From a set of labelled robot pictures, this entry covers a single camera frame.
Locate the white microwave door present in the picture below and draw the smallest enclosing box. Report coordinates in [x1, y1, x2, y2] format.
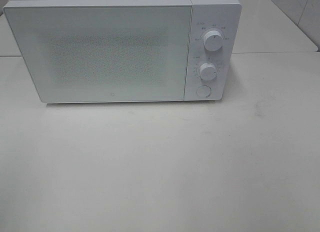
[5, 6, 191, 103]

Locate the white microwave oven body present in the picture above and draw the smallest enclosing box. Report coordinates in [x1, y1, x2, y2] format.
[3, 0, 242, 104]

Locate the upper white power knob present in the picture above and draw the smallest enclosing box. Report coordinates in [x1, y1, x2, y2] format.
[202, 28, 224, 52]

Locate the white timer knob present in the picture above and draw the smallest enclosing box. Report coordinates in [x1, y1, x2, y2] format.
[198, 62, 218, 81]

